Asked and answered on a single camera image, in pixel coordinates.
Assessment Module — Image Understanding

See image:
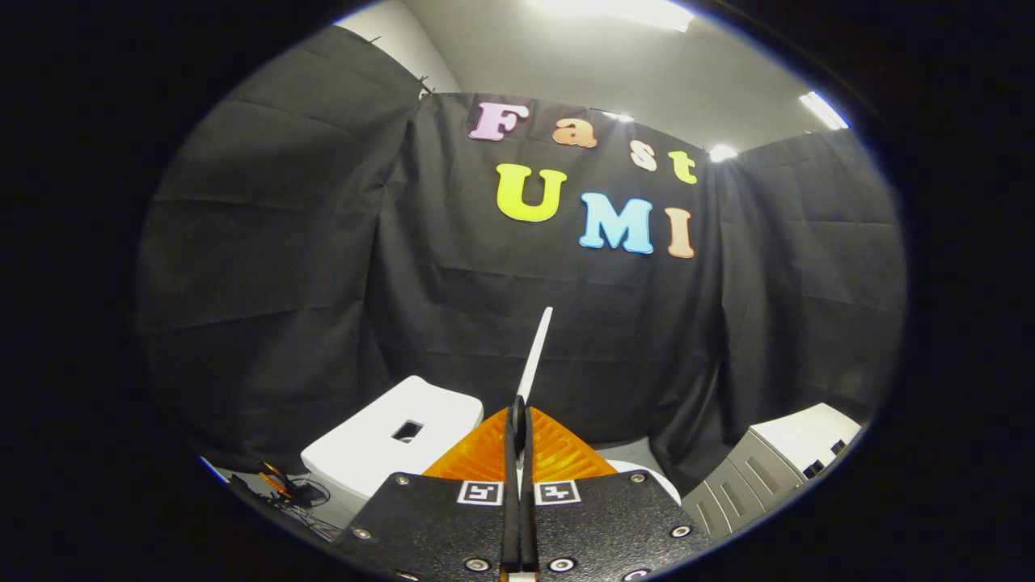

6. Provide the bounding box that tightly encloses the large ceiling light panel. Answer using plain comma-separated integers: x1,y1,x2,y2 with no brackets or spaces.
526,0,696,33

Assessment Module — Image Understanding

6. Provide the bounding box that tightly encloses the orange black tool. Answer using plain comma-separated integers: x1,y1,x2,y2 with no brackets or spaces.
257,461,328,508

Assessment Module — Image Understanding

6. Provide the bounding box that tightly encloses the small ceiling light panel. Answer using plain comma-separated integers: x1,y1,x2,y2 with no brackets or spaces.
799,91,850,130

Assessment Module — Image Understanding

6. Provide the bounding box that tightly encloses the black cable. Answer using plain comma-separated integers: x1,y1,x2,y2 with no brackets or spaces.
275,481,349,542

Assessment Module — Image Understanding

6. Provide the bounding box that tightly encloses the white toilet lid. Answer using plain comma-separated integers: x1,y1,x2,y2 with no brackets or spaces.
516,307,555,409

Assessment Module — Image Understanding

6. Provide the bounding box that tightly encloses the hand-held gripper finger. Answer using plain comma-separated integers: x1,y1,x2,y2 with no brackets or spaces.
522,404,712,581
336,396,522,581

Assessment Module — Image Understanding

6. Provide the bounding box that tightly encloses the white drawer cabinet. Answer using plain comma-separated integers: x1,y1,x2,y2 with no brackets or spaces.
681,403,862,541

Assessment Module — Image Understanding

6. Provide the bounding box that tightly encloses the black backdrop cloth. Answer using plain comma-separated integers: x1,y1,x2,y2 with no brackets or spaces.
133,24,906,494

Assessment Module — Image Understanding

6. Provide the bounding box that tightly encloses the white ceramic toilet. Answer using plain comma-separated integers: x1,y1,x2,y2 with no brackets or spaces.
301,376,682,526

